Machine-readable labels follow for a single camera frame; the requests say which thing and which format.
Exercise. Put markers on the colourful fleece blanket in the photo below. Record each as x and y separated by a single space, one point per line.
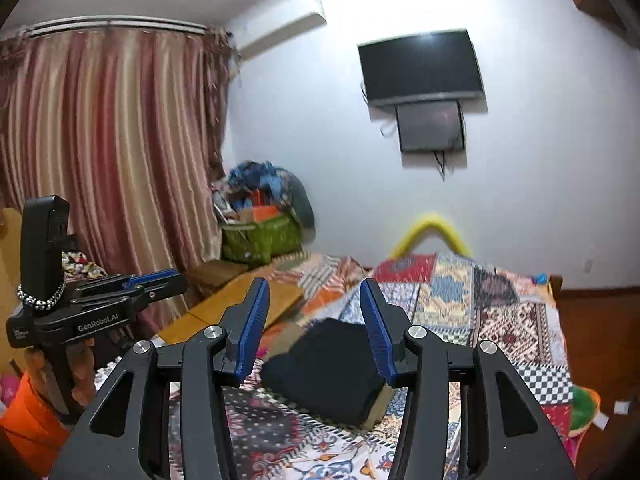
580 405

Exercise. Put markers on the wall socket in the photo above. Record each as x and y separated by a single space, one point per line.
588 265

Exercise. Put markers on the striped red curtain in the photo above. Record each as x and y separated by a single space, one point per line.
115 150

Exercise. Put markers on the brown wooden stool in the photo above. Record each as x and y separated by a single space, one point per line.
215 272

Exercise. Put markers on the small blue item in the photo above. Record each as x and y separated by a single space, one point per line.
540 278

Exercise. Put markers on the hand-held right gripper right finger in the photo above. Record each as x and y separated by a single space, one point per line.
377 330

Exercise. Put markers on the yellow foam tube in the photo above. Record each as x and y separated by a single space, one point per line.
432 220

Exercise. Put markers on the striped orange cloth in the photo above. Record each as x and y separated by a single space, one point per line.
325 275

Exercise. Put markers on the black wall television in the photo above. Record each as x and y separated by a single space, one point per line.
420 65

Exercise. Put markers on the green bag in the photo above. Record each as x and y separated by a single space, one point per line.
260 242

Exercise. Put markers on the patchwork bedspread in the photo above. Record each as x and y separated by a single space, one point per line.
500 320

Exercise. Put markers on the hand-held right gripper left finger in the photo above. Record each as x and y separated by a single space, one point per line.
252 330

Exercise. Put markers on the orange box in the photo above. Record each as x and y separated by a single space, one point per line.
260 214

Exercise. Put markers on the wooden bed frame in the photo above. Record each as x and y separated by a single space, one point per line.
555 283

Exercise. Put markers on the white curtain rail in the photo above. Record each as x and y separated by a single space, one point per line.
115 25

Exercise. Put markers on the small black wall monitor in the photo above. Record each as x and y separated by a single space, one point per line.
430 127

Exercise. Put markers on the black pants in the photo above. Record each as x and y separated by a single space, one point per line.
325 370

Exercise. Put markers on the white air conditioner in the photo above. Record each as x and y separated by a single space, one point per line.
280 25

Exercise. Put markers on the floral cloth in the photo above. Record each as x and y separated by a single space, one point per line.
82 265

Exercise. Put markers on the person's left hand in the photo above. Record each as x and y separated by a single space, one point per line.
82 365

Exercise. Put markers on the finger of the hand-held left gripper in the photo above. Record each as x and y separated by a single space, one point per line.
150 277
150 295

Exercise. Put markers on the pile of clothes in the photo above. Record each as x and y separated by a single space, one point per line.
265 180

